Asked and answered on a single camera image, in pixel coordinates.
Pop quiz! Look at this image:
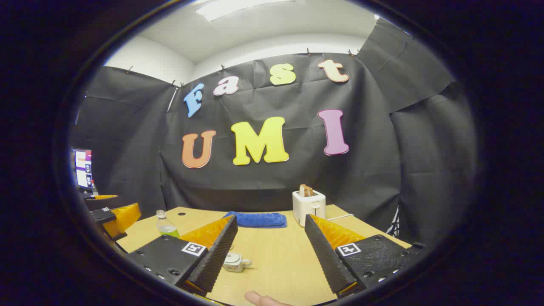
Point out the green label water bottle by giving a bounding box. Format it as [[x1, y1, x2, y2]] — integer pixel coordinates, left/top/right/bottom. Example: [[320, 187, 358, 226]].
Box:
[[156, 210, 180, 237]]

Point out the blue folded towel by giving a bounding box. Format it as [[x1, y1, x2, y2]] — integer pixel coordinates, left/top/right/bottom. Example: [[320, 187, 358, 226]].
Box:
[[223, 211, 287, 229]]

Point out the white toaster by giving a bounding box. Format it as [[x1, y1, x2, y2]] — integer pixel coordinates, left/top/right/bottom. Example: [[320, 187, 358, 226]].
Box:
[[292, 190, 326, 227]]

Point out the white ceramic teacup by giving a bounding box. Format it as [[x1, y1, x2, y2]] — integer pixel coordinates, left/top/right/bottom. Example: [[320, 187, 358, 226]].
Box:
[[222, 253, 252, 272]]

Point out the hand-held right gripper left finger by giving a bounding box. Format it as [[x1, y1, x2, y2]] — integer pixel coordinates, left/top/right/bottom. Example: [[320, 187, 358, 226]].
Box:
[[127, 215, 238, 297]]

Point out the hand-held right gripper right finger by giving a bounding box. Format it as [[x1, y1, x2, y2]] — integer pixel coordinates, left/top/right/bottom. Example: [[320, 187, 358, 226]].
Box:
[[304, 214, 425, 299]]

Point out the computer monitor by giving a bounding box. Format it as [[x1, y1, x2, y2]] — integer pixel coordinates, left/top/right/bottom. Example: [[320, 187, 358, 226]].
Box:
[[72, 147, 93, 190]]

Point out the black white lattice panel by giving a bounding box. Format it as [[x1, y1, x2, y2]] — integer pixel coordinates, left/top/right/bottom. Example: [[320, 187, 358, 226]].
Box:
[[386, 206, 401, 237]]

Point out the ceiling light panel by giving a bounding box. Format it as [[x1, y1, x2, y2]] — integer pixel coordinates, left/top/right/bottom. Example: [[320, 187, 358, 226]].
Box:
[[195, 0, 298, 22]]

